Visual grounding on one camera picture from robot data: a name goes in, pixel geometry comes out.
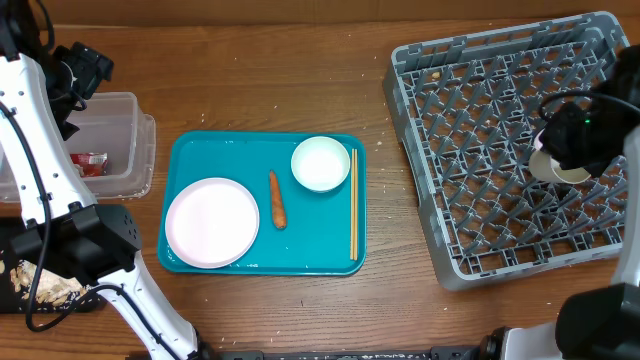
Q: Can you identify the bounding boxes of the white upside-down cup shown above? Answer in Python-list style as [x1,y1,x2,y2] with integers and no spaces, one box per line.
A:
[528,150,591,184]

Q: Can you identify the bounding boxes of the red snack wrapper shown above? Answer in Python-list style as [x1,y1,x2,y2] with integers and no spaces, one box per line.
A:
[70,152,108,177]

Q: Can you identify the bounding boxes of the white napkin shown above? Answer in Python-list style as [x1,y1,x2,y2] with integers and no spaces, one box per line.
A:
[73,163,84,178]

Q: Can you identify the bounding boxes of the grey dish rack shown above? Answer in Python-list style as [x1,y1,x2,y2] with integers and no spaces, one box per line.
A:
[383,12,628,291]

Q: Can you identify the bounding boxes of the large white round plate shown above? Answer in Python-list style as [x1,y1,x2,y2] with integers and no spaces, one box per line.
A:
[164,177,260,269]

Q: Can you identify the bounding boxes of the rice and food scraps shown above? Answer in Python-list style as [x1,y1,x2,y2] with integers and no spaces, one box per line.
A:
[1,260,88,308]

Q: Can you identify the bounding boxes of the small white round plate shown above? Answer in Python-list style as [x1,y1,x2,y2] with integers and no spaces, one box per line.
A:
[533,130,544,151]

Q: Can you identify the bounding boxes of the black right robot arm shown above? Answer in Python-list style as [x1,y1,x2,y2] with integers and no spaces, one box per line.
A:
[470,46,639,360]

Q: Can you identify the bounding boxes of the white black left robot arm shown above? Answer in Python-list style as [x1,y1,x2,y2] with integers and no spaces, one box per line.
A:
[1,1,214,359]

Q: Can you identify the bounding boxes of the black waste tray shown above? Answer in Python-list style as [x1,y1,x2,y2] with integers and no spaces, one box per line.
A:
[1,218,74,314]

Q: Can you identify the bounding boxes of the clear plastic bin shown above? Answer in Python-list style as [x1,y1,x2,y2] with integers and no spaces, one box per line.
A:
[0,91,157,201]

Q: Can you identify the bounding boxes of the right wooden chopstick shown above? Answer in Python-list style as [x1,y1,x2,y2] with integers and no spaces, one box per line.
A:
[351,148,358,261]

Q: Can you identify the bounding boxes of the orange carrot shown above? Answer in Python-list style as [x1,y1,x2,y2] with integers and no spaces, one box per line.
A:
[269,170,287,230]

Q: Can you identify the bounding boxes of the pale green bowl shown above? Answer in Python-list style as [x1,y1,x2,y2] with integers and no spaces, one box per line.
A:
[291,136,351,193]

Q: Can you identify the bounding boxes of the teal plastic tray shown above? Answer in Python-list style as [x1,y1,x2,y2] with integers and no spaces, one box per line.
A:
[163,131,367,276]

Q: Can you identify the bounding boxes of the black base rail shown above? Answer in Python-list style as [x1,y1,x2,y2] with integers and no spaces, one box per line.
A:
[215,346,479,360]

